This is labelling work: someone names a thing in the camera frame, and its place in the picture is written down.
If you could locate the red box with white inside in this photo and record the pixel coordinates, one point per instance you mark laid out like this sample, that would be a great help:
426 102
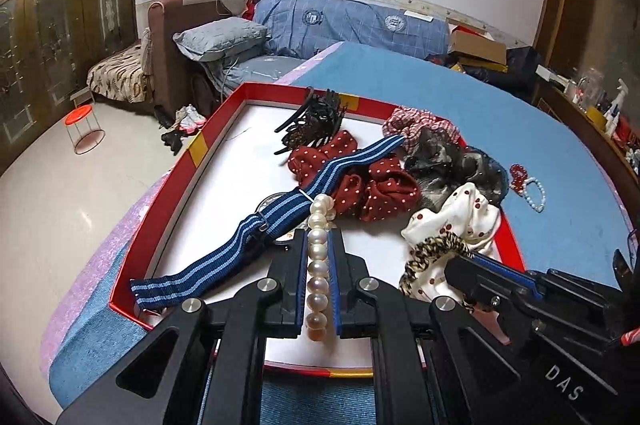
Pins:
185 175

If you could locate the white polka dot scrunchie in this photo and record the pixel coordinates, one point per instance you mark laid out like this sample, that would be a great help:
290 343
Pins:
470 215

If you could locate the red garment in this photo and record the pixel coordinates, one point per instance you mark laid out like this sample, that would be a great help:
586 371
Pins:
250 9

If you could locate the wooden dresser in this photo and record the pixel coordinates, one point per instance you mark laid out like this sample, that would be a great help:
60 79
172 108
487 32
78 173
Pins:
575 120

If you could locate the grey pillow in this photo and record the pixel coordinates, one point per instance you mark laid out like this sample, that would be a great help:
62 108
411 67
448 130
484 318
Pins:
220 37

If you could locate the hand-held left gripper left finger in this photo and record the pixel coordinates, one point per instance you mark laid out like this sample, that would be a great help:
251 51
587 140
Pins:
300 275

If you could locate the black socks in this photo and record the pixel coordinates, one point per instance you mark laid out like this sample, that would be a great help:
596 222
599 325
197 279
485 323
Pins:
174 140

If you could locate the leaf patterned blanket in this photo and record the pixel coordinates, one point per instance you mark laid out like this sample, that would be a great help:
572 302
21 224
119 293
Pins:
120 75

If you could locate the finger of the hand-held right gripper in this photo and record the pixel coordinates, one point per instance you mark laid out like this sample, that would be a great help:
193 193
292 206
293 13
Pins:
515 272
480 280

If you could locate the purple bedsheet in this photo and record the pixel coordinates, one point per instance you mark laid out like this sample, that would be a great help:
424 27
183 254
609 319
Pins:
105 245

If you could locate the grey patterned scrunchie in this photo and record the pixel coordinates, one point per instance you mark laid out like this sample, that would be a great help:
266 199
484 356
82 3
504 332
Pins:
432 160

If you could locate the yellow box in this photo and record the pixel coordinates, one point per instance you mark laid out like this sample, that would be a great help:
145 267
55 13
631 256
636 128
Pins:
599 117

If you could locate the pink hair clip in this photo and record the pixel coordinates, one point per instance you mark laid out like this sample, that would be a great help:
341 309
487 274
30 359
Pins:
492 327

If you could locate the brown cardboard box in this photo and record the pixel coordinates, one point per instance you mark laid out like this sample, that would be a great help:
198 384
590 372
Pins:
477 47

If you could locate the white flat box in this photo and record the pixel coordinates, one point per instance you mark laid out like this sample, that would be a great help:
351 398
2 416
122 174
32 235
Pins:
552 74

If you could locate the red polka dot scrunchie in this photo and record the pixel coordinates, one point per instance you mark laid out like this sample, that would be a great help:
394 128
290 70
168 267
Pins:
320 157
385 197

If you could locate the dark wooden wardrobe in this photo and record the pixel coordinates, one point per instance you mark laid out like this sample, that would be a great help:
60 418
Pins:
55 35

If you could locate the red checked scrunchie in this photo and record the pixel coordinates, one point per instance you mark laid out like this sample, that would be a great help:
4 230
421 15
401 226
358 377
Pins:
415 122

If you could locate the white spray bottle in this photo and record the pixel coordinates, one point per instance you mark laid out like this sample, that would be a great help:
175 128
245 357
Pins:
617 105

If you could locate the black bag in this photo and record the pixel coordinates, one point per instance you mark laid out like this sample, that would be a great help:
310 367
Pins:
520 62

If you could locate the leopard print scrunchie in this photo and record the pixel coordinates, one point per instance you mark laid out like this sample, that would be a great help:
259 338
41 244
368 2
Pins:
430 252

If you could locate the brown sofa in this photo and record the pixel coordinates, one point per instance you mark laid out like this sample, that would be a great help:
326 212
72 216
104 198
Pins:
167 50

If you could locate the white pink shoe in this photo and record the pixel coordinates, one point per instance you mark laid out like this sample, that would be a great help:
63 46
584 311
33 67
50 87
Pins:
196 117
184 122

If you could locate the dark sheer scrunchie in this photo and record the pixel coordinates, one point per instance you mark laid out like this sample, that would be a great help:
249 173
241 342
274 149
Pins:
487 172

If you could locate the black hair claw clip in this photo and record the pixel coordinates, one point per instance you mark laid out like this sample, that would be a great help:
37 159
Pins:
315 125

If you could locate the orange round stool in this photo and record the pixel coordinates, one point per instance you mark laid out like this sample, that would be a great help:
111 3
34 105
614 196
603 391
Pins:
79 115

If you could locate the blue checked quilt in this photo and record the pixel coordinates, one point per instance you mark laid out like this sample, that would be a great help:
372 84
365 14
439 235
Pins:
350 22

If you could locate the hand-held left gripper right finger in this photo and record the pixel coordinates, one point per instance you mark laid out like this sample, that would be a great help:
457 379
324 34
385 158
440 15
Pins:
334 275

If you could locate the blue-grey embroidered pillow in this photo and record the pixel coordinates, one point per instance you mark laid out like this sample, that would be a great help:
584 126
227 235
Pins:
265 67

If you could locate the blue towel blanket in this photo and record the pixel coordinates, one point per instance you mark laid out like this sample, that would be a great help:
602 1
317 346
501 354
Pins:
550 145

